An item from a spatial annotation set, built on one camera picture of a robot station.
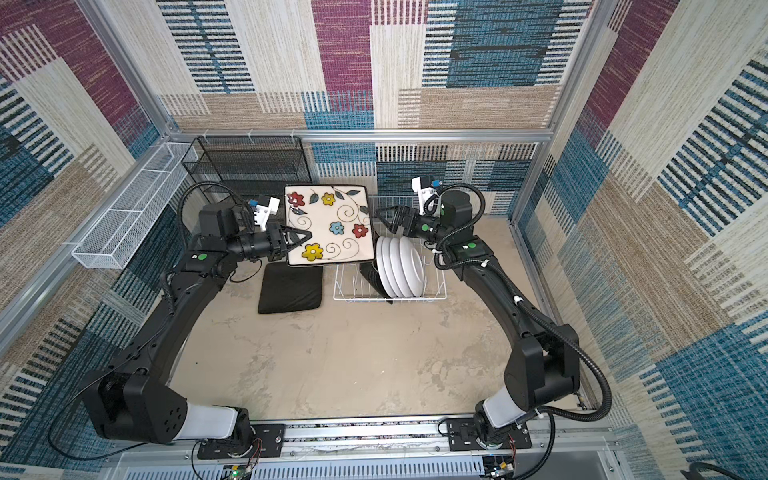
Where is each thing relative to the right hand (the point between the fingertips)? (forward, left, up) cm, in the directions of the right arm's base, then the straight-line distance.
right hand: (385, 217), depth 74 cm
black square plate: (+1, +32, -32) cm, 45 cm away
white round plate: (-2, +2, -18) cm, 18 cm away
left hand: (-5, +18, +1) cm, 19 cm away
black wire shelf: (+37, +46, -10) cm, 60 cm away
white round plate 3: (+4, -5, -16) cm, 17 cm away
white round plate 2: (-2, 0, -18) cm, 18 cm away
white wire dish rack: (+2, +13, -31) cm, 33 cm away
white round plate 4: (-1, -8, -20) cm, 22 cm away
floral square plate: (-1, +14, -1) cm, 14 cm away
